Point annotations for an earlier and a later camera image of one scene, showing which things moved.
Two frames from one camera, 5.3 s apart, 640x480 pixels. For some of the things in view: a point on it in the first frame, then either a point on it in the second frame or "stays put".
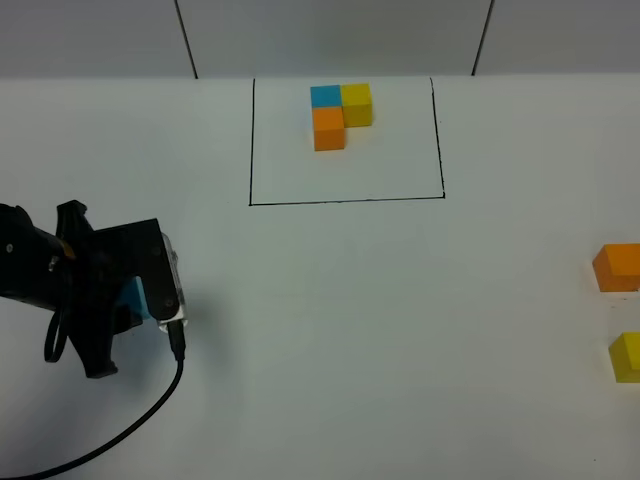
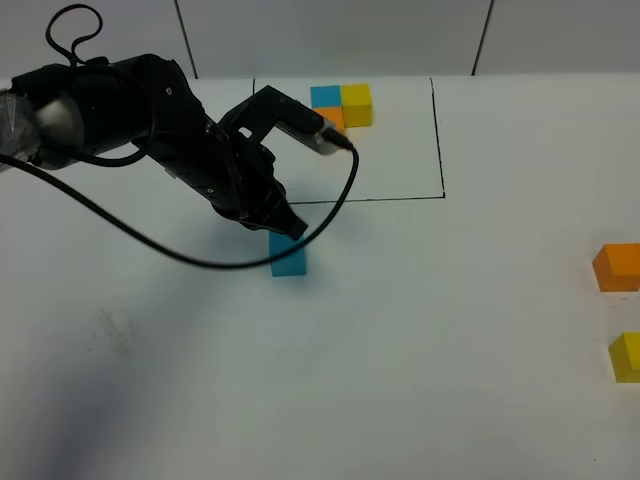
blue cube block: (135, 298) → (291, 264)
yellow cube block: (625, 357) stays put
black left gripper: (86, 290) → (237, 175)
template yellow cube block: (357, 105) stays put
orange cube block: (617, 267) stays put
